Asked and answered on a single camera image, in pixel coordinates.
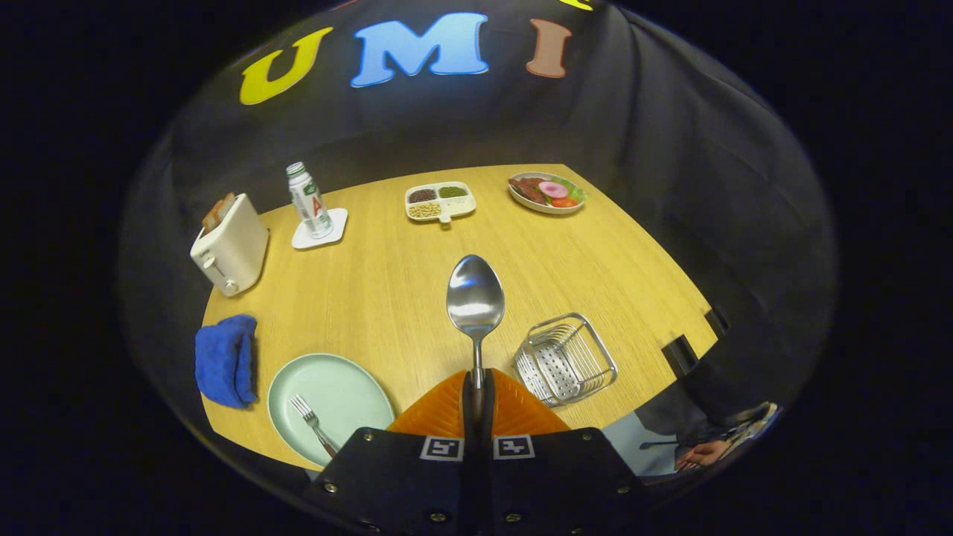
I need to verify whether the white square coaster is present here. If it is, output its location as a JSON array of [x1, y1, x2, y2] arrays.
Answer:
[[291, 208, 349, 250]]

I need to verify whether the white divided dish of beans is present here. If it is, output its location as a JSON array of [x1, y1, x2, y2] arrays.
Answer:
[[404, 181, 477, 225]]

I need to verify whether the metal wire basket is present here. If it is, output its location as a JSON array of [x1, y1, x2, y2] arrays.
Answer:
[[514, 313, 619, 408]]

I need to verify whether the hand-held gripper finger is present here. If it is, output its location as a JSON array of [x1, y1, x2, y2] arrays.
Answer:
[[476, 368, 648, 535], [309, 370, 478, 535]]

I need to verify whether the pale green plate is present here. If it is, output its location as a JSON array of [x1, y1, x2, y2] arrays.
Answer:
[[267, 353, 395, 468]]

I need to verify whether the white toaster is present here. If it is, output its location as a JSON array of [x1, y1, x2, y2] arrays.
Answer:
[[190, 193, 270, 298]]

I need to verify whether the metal spoon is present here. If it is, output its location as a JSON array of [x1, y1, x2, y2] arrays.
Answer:
[[446, 255, 506, 392]]

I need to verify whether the white drink bottle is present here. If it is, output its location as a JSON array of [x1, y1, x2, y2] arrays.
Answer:
[[287, 162, 334, 240]]

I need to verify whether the blue towel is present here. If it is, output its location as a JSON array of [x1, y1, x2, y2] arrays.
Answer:
[[194, 314, 258, 409]]

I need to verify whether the plate of meat and vegetables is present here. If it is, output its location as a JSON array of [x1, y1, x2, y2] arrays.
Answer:
[[508, 172, 587, 215]]

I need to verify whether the metal fork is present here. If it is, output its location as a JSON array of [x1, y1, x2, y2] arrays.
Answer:
[[290, 395, 338, 459]]

